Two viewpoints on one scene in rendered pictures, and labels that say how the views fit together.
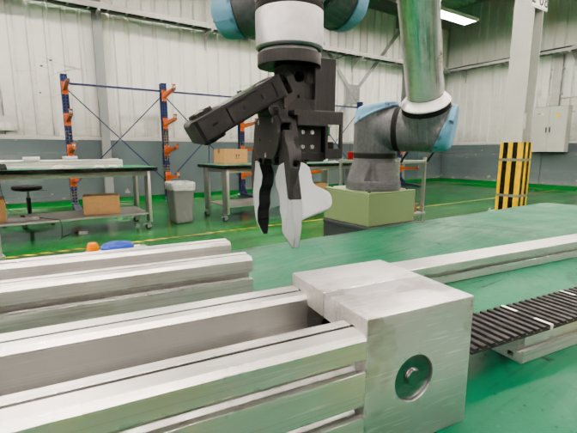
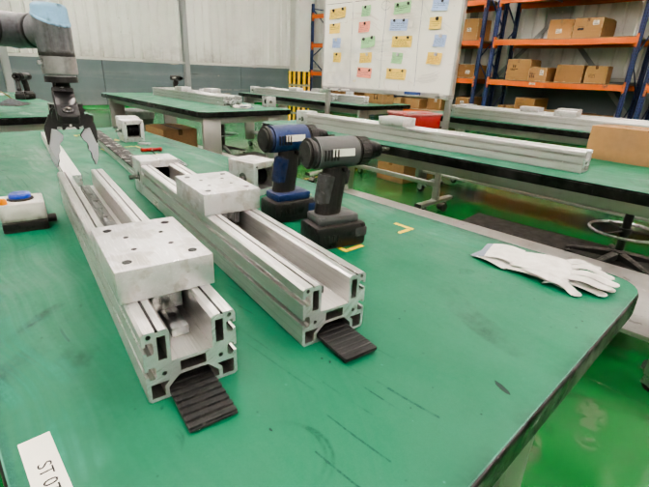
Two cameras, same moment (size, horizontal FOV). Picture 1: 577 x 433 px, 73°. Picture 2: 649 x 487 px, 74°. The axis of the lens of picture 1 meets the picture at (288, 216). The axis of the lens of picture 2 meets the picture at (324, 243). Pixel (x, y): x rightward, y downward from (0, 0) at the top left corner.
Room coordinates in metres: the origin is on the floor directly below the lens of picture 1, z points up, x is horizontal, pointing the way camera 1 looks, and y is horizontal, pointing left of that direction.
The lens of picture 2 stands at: (0.01, 1.18, 1.11)
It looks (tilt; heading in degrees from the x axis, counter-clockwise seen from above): 22 degrees down; 260
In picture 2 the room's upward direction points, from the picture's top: 2 degrees clockwise
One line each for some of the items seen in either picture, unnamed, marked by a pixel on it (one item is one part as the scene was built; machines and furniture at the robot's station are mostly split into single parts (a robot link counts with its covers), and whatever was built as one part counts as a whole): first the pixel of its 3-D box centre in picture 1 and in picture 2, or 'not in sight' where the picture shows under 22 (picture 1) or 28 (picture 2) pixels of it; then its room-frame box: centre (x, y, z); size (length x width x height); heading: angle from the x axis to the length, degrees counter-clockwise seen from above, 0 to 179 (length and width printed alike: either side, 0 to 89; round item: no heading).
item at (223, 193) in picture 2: not in sight; (216, 198); (0.08, 0.34, 0.87); 0.16 x 0.11 x 0.07; 116
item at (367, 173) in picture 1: (373, 170); not in sight; (1.09, -0.24, 0.92); 0.15 x 0.15 x 0.10
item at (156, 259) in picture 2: not in sight; (151, 264); (0.15, 0.64, 0.87); 0.16 x 0.11 x 0.07; 116
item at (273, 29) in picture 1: (288, 36); (57, 67); (0.46, 0.00, 1.10); 0.08 x 0.08 x 0.05
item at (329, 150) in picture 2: not in sight; (347, 190); (-0.18, 0.34, 0.89); 0.20 x 0.08 x 0.22; 21
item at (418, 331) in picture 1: (363, 335); (152, 174); (0.29, -0.06, 0.83); 0.12 x 0.09 x 0.10; 26
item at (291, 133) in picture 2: not in sight; (299, 171); (-0.10, 0.17, 0.89); 0.20 x 0.08 x 0.22; 27
